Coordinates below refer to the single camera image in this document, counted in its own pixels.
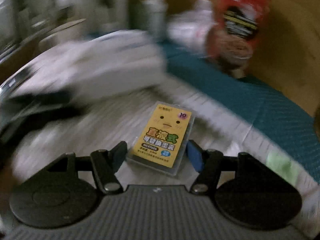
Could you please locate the yellow label refill box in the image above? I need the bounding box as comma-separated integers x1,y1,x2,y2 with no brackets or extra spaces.
127,101,195,176

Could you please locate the red cereal box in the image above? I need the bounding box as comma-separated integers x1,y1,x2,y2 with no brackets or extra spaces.
206,0,270,79

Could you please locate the white plastic bag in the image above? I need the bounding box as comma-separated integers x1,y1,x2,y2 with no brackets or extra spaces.
13,30,167,102

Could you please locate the clear plastic bag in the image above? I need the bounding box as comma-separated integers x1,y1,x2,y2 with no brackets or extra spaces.
167,0,216,56

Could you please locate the green cloth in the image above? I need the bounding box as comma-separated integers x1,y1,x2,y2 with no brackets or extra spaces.
266,152,300,186

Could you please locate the large brown cardboard sheet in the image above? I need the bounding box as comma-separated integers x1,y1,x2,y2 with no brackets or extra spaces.
130,0,319,115

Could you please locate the teal quilted mat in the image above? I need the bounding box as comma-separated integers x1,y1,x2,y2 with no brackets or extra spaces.
159,41,319,181

